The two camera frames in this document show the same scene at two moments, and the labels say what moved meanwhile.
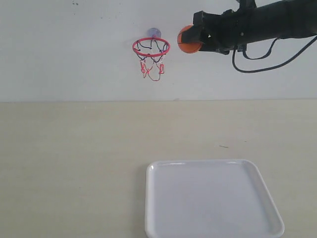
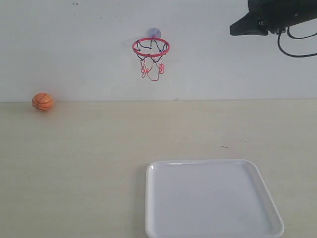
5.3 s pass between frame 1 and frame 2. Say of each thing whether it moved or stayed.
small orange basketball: moved
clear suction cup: stayed
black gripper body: moved
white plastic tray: stayed
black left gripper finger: moved
